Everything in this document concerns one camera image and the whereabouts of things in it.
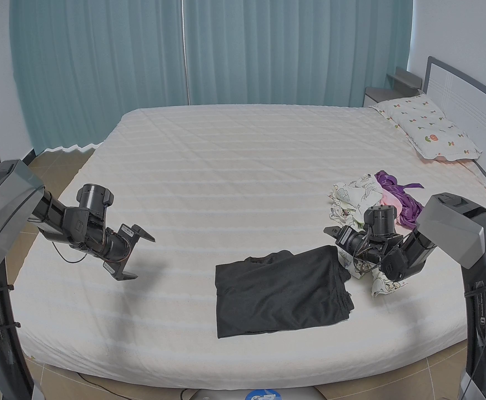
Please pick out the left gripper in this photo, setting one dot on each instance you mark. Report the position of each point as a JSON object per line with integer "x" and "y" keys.
{"x": 116, "y": 248}

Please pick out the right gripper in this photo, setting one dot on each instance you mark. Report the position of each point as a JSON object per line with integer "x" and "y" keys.
{"x": 353, "y": 242}

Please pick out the black T-shirt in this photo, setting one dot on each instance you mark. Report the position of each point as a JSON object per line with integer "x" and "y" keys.
{"x": 280, "y": 294}

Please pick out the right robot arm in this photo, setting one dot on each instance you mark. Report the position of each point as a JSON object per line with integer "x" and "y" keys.
{"x": 455, "y": 223}

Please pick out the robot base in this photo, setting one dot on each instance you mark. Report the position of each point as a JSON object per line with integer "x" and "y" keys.
{"x": 255, "y": 395}

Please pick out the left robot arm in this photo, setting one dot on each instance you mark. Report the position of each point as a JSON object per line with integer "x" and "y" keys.
{"x": 5, "y": 206}

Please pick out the bed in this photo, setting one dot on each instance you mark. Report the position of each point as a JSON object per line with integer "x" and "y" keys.
{"x": 226, "y": 161}

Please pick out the white printed pyjama top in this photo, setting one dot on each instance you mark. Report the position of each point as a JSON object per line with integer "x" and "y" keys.
{"x": 351, "y": 198}

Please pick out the pink garment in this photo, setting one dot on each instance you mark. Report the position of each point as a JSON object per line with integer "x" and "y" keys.
{"x": 387, "y": 198}

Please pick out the purple garment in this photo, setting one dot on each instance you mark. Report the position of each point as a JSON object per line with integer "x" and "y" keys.
{"x": 405, "y": 206}

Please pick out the white printed pillow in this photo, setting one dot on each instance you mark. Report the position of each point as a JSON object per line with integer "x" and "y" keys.
{"x": 430, "y": 129}

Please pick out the grey bedside table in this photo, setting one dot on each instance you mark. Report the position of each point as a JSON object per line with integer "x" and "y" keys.
{"x": 380, "y": 93}

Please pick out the blue-green curtain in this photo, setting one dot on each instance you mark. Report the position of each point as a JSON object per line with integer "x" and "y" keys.
{"x": 301, "y": 36}
{"x": 101, "y": 56}

